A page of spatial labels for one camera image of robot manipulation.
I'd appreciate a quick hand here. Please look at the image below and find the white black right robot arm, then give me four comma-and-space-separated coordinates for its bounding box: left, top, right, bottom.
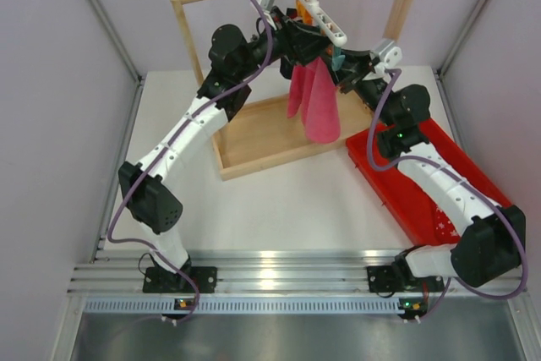
323, 50, 529, 299

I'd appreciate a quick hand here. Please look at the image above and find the red plastic tray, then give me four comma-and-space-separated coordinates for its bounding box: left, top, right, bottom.
346, 119, 511, 246

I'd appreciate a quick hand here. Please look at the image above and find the black christmas sock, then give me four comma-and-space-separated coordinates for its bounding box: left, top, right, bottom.
280, 8, 302, 80

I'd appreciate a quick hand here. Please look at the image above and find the wooden clothes rack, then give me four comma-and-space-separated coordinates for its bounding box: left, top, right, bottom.
170, 0, 413, 180

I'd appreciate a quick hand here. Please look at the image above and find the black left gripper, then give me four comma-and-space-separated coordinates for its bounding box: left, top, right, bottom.
234, 5, 336, 80

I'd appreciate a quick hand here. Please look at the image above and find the white clip hanger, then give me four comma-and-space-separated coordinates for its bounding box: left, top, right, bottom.
296, 0, 347, 48

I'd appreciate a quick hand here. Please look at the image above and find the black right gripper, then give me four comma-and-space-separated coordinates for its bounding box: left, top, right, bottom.
320, 47, 396, 129

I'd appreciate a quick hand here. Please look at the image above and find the aluminium mounting rail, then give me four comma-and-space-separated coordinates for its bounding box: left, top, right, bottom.
67, 249, 529, 298

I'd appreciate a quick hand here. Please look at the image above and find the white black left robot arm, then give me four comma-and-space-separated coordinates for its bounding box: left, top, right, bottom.
118, 8, 331, 293

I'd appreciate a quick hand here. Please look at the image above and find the red patterned sock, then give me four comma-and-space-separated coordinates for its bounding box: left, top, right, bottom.
432, 205, 460, 244

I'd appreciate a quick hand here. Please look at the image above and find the teal end clothes peg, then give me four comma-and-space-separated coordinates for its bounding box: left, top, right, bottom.
331, 45, 345, 72

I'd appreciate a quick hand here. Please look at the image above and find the perforated cable duct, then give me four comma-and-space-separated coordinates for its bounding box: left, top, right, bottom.
84, 295, 426, 315

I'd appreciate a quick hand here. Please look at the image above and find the pink towel sock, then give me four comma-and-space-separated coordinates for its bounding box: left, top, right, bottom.
287, 57, 341, 145

